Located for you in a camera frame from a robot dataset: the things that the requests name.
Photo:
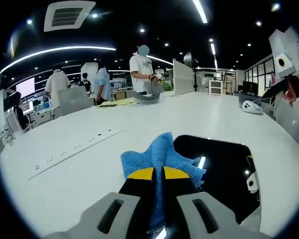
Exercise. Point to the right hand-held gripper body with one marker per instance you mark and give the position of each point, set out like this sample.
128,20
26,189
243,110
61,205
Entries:
287,52

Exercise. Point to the white office chair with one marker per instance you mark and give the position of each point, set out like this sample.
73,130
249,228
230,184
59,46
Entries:
13,124

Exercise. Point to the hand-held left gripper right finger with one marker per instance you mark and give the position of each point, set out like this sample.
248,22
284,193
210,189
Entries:
179,199

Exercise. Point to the bright wall screen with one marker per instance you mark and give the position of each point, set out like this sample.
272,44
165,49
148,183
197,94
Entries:
25,86

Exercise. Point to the yellow paper folder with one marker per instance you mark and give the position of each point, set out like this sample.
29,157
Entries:
114,103

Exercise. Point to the blue cleaning cloth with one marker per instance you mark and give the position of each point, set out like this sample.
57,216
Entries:
159,152

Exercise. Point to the person's right hand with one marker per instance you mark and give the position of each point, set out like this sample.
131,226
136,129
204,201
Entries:
292,93

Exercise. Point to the green object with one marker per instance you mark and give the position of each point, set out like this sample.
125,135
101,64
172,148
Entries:
167,87

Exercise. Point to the white table socket panel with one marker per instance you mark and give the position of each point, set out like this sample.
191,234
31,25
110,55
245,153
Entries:
74,153

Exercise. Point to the white desk divider panel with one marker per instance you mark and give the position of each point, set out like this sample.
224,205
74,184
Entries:
183,77

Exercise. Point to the straight ceiling light bar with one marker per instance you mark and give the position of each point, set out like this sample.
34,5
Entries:
199,11

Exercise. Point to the curved ceiling light strip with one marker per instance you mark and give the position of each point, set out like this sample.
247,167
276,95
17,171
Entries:
57,51

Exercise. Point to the person's light shirt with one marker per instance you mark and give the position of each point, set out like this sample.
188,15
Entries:
289,124

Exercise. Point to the ceiling air conditioner vent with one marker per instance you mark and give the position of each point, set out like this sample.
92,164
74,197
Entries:
68,16

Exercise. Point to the white spare gripper device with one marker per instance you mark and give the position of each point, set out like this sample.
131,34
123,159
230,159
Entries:
251,107

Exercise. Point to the black stand with panel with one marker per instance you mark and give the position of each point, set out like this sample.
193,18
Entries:
194,77

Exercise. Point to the white drawer cabinet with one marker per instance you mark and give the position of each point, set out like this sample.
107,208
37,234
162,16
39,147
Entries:
216,87

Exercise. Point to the black computer monitor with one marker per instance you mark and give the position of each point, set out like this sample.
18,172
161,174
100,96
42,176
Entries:
250,87

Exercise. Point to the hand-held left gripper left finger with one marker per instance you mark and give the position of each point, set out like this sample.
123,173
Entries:
134,199

